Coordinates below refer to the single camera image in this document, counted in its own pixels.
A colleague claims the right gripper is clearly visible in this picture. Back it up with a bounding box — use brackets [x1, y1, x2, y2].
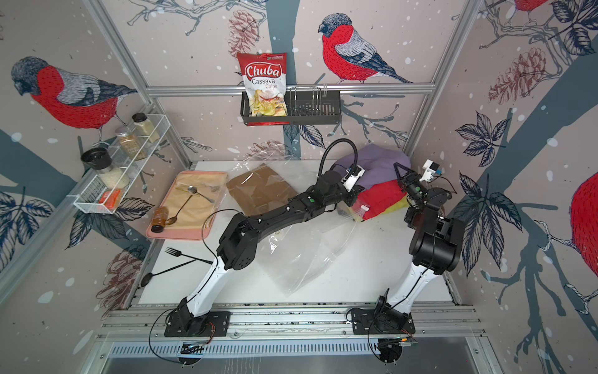
[393, 165, 428, 212]

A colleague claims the purple garment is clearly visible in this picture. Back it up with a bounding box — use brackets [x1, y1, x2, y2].
[356, 143, 411, 189]

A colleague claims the yellow green garment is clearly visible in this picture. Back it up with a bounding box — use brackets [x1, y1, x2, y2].
[361, 196, 409, 221]

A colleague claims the red garment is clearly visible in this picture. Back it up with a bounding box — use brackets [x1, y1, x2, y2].
[352, 180, 406, 217]

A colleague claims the clear plastic vacuum bag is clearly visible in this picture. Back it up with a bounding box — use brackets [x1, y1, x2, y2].
[227, 158, 364, 295]

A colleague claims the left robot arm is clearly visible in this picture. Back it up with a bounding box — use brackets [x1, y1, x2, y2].
[166, 166, 364, 336]

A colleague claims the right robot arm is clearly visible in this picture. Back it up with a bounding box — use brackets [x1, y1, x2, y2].
[376, 162, 465, 330]

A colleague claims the Chuba cassava chips bag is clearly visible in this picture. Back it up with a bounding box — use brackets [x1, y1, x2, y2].
[237, 53, 287, 117]

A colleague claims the brown folded garment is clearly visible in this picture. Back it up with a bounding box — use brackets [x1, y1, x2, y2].
[226, 164, 298, 216]

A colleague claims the tan cloth on tray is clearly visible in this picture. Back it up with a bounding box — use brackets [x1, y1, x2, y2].
[161, 171, 227, 230]

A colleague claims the metal spoon on tray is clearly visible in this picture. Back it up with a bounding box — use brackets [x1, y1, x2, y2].
[187, 185, 215, 204]

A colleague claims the brown spoon on tray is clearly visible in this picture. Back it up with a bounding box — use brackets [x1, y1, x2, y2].
[165, 196, 192, 226]

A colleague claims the black plastic fork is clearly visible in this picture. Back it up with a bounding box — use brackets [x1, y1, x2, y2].
[165, 247, 213, 265]

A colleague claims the amber bottle on tray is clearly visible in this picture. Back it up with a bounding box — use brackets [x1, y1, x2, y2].
[149, 207, 169, 233]

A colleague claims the spice jar rear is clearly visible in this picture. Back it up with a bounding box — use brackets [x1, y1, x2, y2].
[132, 113, 160, 143]

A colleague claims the spice jar middle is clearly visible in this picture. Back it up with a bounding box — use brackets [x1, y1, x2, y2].
[115, 126, 146, 161]

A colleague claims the black plastic spoon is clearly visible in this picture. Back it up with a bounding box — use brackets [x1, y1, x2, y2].
[140, 260, 195, 288]

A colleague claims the small orange box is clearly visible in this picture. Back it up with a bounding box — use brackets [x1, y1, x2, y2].
[98, 189, 122, 210]

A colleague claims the black lid spice jar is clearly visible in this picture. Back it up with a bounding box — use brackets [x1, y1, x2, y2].
[80, 147, 130, 190]

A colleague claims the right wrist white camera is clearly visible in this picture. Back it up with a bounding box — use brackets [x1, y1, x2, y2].
[420, 159, 442, 183]

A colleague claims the black wire basket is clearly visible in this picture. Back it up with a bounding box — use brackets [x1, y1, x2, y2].
[240, 88, 342, 126]

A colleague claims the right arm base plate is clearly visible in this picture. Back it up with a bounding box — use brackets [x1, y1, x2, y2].
[347, 308, 416, 335]

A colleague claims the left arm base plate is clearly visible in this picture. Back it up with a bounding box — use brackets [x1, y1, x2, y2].
[164, 309, 232, 338]

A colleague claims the white wire shelf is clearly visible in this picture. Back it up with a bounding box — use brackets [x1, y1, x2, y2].
[74, 114, 171, 214]

